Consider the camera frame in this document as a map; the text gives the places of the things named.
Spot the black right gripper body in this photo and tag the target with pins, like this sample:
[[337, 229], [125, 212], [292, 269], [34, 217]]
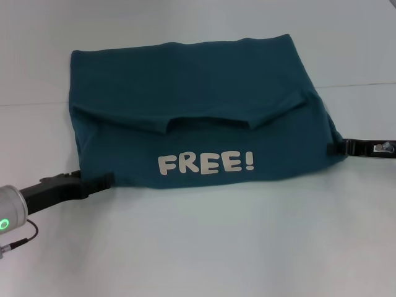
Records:
[[368, 148]]

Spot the silver elbow plug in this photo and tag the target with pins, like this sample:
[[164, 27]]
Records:
[[382, 148], [4, 251]]

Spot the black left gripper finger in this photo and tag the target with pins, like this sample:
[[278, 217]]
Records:
[[99, 184]]

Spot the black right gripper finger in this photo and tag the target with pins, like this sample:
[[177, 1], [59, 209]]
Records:
[[337, 148]]

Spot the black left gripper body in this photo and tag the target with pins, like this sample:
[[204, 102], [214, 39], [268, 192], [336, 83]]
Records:
[[52, 191]]

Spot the blue shirt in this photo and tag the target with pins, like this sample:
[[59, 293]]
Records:
[[191, 123]]

